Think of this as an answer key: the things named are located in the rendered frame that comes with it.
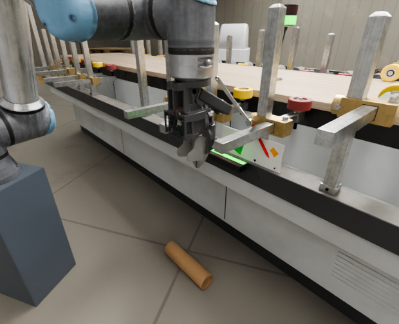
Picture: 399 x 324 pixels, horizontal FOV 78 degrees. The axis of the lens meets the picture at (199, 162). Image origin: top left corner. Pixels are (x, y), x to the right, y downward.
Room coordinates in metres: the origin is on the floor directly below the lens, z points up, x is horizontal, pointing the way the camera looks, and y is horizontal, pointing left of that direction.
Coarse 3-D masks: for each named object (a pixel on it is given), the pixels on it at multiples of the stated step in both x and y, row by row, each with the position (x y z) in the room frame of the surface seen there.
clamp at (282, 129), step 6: (252, 114) 0.81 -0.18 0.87; (258, 120) 0.77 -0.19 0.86; (264, 120) 0.76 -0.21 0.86; (270, 120) 0.74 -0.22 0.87; (276, 120) 0.73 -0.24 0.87; (288, 120) 0.73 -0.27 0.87; (276, 126) 0.72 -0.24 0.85; (282, 126) 0.71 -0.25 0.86; (288, 126) 0.72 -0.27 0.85; (276, 132) 0.72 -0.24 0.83; (282, 132) 0.71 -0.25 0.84; (288, 132) 0.73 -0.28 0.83
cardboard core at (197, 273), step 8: (168, 248) 0.97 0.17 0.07; (176, 248) 0.96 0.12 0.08; (176, 256) 0.91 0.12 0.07; (184, 256) 0.90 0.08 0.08; (184, 264) 0.87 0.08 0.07; (192, 264) 0.86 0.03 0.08; (192, 272) 0.82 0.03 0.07; (200, 272) 0.81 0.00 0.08; (208, 272) 0.82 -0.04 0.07; (200, 280) 0.78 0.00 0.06; (208, 280) 0.81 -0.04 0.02
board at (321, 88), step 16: (128, 64) 2.03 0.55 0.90; (160, 64) 2.03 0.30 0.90; (224, 64) 2.03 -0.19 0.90; (224, 80) 1.28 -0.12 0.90; (240, 80) 1.28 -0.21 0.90; (256, 80) 1.28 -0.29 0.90; (288, 80) 1.28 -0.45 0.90; (304, 80) 1.28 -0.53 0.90; (320, 80) 1.28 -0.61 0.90; (336, 80) 1.28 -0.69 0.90; (256, 96) 1.04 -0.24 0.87; (288, 96) 0.94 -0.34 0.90; (304, 96) 0.92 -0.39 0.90; (320, 96) 0.92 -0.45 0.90; (368, 96) 0.92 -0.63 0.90
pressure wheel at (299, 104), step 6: (294, 96) 0.89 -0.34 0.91; (300, 96) 0.89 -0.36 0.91; (288, 102) 0.86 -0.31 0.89; (294, 102) 0.83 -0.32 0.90; (300, 102) 0.82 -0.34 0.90; (306, 102) 0.82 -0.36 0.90; (288, 108) 0.85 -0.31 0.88; (294, 108) 0.83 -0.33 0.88; (300, 108) 0.82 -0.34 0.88; (306, 108) 0.82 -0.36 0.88; (294, 126) 0.86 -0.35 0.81
